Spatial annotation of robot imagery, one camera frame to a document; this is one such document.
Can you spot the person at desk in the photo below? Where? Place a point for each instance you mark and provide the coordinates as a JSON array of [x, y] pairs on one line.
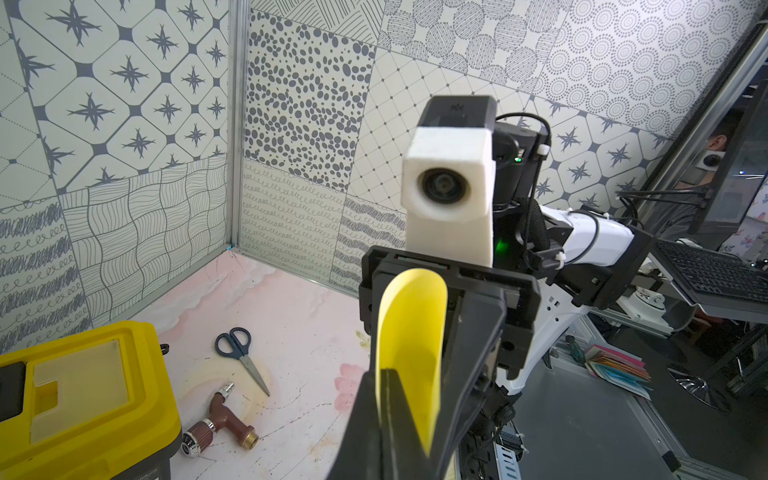
[[676, 219]]

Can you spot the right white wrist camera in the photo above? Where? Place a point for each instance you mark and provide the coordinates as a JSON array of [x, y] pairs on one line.
[[448, 178]]

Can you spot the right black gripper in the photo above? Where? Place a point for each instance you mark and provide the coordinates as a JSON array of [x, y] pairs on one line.
[[504, 318]]

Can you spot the brown brass water tap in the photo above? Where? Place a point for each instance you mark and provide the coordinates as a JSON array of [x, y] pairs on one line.
[[220, 417]]

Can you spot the black keyboard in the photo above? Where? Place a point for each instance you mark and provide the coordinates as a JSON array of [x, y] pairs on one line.
[[704, 273]]

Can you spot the computer monitor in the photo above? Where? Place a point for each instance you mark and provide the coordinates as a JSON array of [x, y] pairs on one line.
[[740, 175]]

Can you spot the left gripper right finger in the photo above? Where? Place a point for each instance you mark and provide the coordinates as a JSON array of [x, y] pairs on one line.
[[402, 453]]

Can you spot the blue handled scissors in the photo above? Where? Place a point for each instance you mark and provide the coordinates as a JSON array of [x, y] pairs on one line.
[[235, 344]]

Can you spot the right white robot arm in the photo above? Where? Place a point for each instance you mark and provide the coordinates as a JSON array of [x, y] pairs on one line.
[[580, 258]]

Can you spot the yellow black toolbox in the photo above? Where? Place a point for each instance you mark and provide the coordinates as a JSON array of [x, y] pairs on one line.
[[95, 405]]

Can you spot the stack of coloured papers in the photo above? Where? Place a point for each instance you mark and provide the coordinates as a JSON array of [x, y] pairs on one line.
[[620, 369]]

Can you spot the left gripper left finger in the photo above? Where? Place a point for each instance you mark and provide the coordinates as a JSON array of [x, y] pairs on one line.
[[359, 455]]

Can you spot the yellow square paper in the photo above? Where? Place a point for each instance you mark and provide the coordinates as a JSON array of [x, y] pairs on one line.
[[410, 334]]

